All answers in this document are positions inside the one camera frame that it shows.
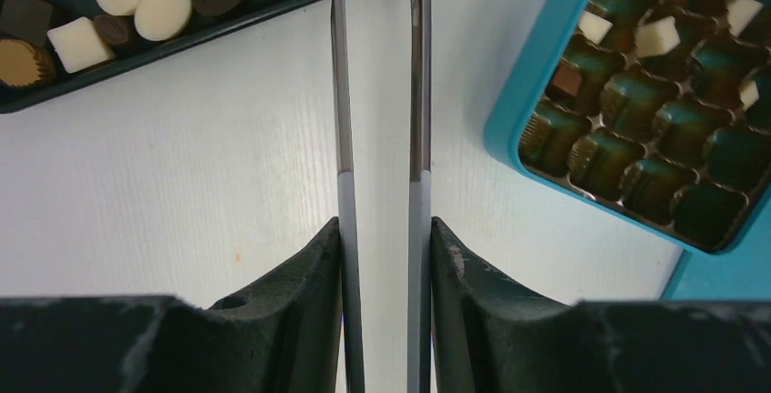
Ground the caramel fluted round chocolate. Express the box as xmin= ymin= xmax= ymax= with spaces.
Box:
xmin=1 ymin=39 xmax=56 ymax=88

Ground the steel tongs white handle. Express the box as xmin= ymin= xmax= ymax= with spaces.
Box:
xmin=330 ymin=0 xmax=432 ymax=392

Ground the dark square chocolate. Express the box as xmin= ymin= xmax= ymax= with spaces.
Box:
xmin=1 ymin=0 xmax=55 ymax=47

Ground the black chocolate tray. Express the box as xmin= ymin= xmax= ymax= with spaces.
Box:
xmin=1 ymin=0 xmax=320 ymax=115

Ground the white square chocolate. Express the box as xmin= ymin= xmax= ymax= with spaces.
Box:
xmin=46 ymin=17 xmax=115 ymax=74

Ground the teal chocolate box with dividers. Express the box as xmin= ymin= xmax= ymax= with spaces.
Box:
xmin=484 ymin=0 xmax=770 ymax=256

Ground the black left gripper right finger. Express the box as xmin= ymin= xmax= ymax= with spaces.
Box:
xmin=430 ymin=218 xmax=770 ymax=392

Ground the teal box lid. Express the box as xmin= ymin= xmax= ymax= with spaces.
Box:
xmin=661 ymin=193 xmax=770 ymax=301

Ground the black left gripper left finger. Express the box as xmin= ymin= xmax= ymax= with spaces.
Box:
xmin=1 ymin=219 xmax=342 ymax=392

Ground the white oval chocolate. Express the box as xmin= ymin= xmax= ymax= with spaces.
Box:
xmin=134 ymin=0 xmax=193 ymax=42

